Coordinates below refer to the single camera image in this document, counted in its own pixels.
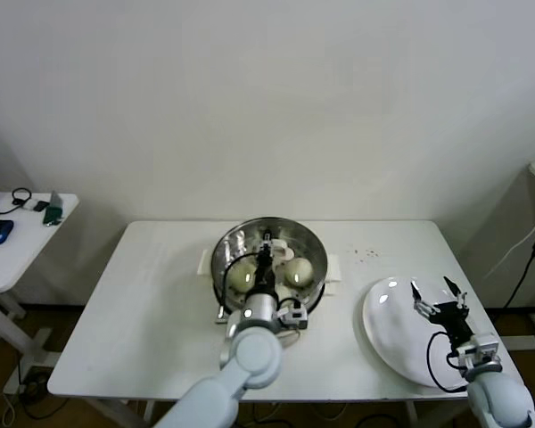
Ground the white side table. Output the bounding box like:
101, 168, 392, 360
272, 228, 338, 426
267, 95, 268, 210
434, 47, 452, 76
0, 191, 80, 393

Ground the black looped cable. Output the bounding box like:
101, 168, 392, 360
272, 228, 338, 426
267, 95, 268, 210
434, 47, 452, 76
0, 186, 35, 218

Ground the white wall cable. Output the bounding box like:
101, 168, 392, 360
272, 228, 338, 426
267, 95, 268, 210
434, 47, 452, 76
481, 217, 535, 282

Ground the white stand frame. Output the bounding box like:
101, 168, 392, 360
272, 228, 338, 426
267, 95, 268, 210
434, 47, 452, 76
501, 311, 535, 353

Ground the white electric cooker base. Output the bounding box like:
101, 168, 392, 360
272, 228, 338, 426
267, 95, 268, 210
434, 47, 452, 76
197, 248, 343, 351

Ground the green flat object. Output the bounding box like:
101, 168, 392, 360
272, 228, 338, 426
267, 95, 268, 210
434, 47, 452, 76
43, 190, 67, 226

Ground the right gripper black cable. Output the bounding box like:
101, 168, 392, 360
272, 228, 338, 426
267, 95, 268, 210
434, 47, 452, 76
426, 332, 469, 393

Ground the steel steamer basket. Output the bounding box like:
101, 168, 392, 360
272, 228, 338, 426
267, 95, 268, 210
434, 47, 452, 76
210, 217, 330, 320

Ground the black power cable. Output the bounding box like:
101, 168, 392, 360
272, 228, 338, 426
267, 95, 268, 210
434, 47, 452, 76
503, 229, 535, 309

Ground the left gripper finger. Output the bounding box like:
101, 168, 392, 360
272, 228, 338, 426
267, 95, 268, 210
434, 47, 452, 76
260, 228, 276, 258

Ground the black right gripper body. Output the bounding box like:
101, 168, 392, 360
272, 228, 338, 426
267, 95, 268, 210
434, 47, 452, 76
431, 301, 475, 347

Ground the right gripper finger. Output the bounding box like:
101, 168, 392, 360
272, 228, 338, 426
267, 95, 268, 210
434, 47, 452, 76
443, 276, 468, 310
409, 281, 439, 318

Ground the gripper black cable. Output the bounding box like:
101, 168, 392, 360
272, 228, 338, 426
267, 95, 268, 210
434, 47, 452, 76
217, 251, 260, 313
426, 332, 469, 393

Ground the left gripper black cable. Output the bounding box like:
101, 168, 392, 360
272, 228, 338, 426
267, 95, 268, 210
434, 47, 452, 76
217, 251, 260, 313

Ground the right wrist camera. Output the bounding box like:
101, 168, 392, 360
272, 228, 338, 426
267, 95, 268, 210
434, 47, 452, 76
454, 332, 503, 371

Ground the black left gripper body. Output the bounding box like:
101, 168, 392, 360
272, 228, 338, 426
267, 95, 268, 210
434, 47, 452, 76
252, 256, 278, 293

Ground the glass lid with white handle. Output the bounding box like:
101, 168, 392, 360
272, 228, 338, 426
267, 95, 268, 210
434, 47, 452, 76
211, 217, 329, 316

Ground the white round plate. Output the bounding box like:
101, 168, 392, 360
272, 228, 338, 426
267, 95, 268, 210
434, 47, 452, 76
362, 276, 487, 389

